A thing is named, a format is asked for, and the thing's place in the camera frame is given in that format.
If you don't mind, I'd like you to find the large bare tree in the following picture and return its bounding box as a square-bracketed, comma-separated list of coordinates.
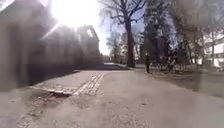
[99, 0, 149, 69]

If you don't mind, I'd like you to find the cobblestone strip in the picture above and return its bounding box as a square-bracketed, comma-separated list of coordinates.
[72, 71, 106, 97]

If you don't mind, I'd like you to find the person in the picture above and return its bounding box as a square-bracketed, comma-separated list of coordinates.
[144, 51, 152, 75]

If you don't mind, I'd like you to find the pale gravel path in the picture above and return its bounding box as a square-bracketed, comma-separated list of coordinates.
[0, 68, 224, 128]

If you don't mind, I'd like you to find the group of dark conifers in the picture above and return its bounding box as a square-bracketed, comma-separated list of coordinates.
[139, 0, 208, 69]

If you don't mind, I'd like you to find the row of parked bicycles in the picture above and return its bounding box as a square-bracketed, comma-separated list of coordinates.
[150, 57, 179, 73]

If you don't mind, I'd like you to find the dark large building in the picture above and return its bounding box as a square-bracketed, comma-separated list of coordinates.
[0, 0, 104, 93]

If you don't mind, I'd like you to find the white building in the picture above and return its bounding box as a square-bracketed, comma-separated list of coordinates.
[196, 34, 224, 69]

